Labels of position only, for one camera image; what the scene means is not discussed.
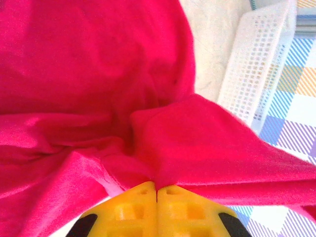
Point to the white plastic mesh basket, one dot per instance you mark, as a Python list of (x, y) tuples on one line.
[(256, 69)]

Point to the aluminium table side rail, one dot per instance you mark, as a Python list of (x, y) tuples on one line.
[(307, 26)]

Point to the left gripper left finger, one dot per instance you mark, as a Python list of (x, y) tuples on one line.
[(128, 214)]

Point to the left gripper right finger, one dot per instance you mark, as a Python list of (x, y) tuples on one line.
[(195, 214)]

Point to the red t-shirt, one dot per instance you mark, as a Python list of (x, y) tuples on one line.
[(86, 86)]

